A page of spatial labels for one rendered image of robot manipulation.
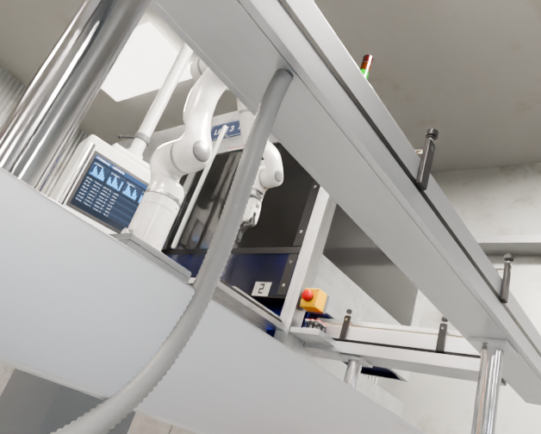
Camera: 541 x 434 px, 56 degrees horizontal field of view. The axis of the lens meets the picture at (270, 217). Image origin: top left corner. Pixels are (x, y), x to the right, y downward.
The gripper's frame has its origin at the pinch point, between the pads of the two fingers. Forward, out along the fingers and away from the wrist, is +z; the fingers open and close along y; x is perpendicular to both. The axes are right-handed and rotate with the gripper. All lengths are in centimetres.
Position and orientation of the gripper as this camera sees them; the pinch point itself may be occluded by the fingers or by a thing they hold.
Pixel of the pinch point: (237, 236)
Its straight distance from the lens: 186.1
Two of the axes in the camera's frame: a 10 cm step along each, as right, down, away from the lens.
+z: -3.0, 8.6, -4.2
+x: -5.8, -5.1, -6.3
